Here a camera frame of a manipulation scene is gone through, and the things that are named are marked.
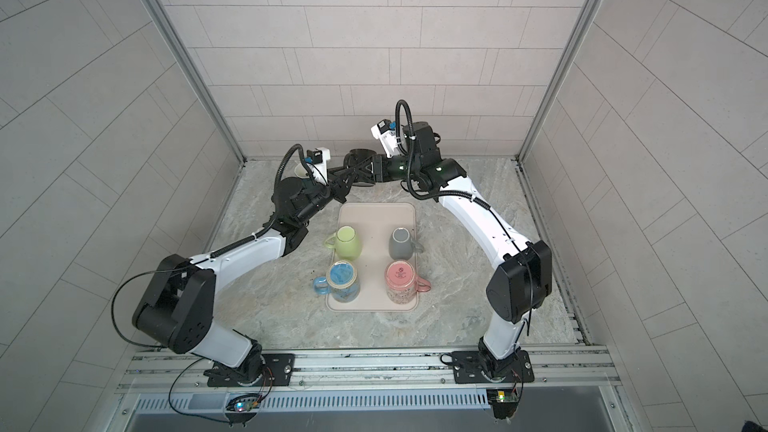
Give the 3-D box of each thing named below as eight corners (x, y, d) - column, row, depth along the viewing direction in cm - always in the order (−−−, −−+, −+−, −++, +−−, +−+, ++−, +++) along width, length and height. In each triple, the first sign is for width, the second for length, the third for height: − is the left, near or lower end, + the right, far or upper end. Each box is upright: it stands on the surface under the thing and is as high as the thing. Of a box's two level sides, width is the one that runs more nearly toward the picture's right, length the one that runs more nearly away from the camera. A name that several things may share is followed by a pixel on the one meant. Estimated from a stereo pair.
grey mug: (389, 260, 90) (388, 246, 84) (389, 241, 95) (389, 227, 88) (421, 260, 91) (423, 246, 84) (420, 241, 95) (422, 227, 88)
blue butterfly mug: (318, 303, 83) (309, 289, 75) (323, 276, 88) (315, 260, 80) (359, 303, 83) (354, 289, 75) (361, 276, 88) (357, 260, 80)
